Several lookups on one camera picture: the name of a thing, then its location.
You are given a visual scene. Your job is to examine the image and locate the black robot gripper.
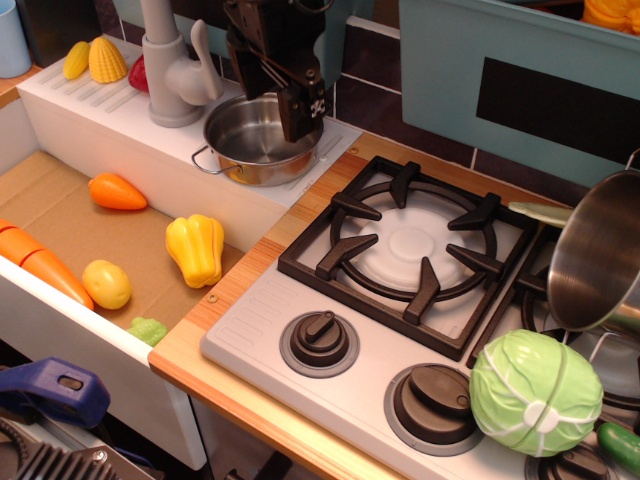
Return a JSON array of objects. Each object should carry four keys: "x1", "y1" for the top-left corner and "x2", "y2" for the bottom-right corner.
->
[{"x1": 223, "y1": 1, "x2": 333, "y2": 143}]

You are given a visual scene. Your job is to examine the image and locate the small steel pot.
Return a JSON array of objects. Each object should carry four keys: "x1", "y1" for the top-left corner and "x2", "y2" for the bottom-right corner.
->
[{"x1": 191, "y1": 93, "x2": 324, "y2": 187}]

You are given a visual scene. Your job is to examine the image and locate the black stove grate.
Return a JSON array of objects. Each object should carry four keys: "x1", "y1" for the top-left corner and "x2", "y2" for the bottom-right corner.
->
[
  {"x1": 277, "y1": 156, "x2": 538, "y2": 361},
  {"x1": 465, "y1": 223, "x2": 640, "y2": 416}
]

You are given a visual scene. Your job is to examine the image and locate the left black stove knob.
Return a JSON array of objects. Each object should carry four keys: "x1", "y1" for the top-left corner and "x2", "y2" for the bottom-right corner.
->
[{"x1": 288, "y1": 311, "x2": 351, "y2": 368}]

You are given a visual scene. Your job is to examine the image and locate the black stove knob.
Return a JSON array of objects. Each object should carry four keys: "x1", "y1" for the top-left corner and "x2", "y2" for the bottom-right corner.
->
[
  {"x1": 526, "y1": 443, "x2": 618, "y2": 480},
  {"x1": 288, "y1": 311, "x2": 351, "y2": 368},
  {"x1": 384, "y1": 363, "x2": 482, "y2": 456}
]

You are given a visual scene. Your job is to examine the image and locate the right black stove grate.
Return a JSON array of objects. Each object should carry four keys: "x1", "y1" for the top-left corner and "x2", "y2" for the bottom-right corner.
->
[{"x1": 465, "y1": 223, "x2": 640, "y2": 416}]

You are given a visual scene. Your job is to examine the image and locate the grey toy stove top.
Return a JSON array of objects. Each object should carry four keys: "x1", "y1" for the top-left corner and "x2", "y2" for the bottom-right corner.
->
[{"x1": 199, "y1": 164, "x2": 640, "y2": 480}]

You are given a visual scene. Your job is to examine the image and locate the middle black stove knob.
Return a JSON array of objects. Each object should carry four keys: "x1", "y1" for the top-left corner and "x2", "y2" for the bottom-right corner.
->
[{"x1": 384, "y1": 363, "x2": 482, "y2": 456}]

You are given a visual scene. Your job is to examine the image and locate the large steel pot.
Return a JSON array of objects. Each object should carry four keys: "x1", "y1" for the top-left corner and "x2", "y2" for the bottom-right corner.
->
[{"x1": 547, "y1": 171, "x2": 639, "y2": 339}]

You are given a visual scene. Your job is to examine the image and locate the right black stove knob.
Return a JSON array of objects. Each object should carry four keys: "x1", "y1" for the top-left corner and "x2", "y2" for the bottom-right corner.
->
[{"x1": 526, "y1": 443, "x2": 618, "y2": 480}]

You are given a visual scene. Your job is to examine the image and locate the grey toy faucet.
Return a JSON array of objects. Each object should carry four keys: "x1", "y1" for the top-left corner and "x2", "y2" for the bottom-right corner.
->
[{"x1": 141, "y1": 0, "x2": 224, "y2": 128}]

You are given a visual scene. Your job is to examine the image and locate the red toy pepper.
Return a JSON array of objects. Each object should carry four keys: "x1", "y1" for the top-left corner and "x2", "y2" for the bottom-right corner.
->
[{"x1": 128, "y1": 55, "x2": 149, "y2": 93}]

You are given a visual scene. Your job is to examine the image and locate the white toy sink unit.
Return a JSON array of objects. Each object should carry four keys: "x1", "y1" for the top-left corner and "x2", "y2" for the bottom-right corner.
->
[{"x1": 0, "y1": 33, "x2": 364, "y2": 471}]

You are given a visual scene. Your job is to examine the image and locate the yellow toy bell pepper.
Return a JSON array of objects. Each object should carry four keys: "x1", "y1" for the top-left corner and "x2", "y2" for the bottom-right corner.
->
[{"x1": 165, "y1": 214, "x2": 224, "y2": 289}]

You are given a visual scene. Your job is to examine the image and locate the large yellow toy corn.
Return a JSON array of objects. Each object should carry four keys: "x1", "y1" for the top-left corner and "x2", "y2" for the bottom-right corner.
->
[{"x1": 88, "y1": 37, "x2": 128, "y2": 84}]

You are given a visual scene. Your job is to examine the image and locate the small orange toy carrot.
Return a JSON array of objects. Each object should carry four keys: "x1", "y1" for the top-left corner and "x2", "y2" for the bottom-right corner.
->
[{"x1": 88, "y1": 173, "x2": 147, "y2": 211}]

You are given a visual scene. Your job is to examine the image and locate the small yellow toy corn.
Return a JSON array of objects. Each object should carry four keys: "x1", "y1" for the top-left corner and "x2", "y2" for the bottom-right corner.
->
[{"x1": 63, "y1": 41, "x2": 90, "y2": 80}]

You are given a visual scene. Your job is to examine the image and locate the teal toy microwave cabinet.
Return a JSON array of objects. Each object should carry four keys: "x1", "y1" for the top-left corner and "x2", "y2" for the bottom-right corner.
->
[{"x1": 399, "y1": 1, "x2": 639, "y2": 187}]

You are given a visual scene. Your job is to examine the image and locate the yellow toy potato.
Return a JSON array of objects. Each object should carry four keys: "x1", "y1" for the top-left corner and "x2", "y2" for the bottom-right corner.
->
[{"x1": 82, "y1": 260, "x2": 132, "y2": 310}]

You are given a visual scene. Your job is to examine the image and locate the brown cardboard sheet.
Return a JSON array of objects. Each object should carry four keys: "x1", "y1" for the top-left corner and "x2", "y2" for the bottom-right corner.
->
[{"x1": 0, "y1": 150, "x2": 246, "y2": 332}]

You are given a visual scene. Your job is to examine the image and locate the light green toy vegetable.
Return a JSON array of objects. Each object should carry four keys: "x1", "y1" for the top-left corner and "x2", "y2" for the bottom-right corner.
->
[{"x1": 127, "y1": 317, "x2": 168, "y2": 347}]

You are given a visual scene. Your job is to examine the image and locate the light blue cup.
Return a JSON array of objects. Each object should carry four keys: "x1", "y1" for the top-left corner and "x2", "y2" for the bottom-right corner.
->
[{"x1": 0, "y1": 0, "x2": 32, "y2": 79}]

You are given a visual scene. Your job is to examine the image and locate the large orange toy carrot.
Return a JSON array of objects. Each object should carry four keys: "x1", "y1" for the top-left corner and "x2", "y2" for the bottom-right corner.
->
[{"x1": 1, "y1": 219, "x2": 94, "y2": 310}]

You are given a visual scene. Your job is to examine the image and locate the orange toy food pile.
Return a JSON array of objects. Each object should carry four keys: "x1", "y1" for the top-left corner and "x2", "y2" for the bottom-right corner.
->
[{"x1": 582, "y1": 0, "x2": 639, "y2": 36}]

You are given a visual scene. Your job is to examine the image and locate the green toy cabbage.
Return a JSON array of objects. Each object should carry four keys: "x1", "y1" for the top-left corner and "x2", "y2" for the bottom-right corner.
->
[{"x1": 470, "y1": 329, "x2": 604, "y2": 457}]

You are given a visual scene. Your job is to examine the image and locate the blue plastic clamp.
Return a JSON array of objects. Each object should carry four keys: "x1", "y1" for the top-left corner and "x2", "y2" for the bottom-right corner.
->
[{"x1": 1, "y1": 357, "x2": 111, "y2": 429}]

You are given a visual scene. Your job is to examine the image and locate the green toy cucumber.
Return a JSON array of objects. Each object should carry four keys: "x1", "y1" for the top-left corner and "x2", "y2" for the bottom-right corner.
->
[{"x1": 597, "y1": 422, "x2": 639, "y2": 471}]

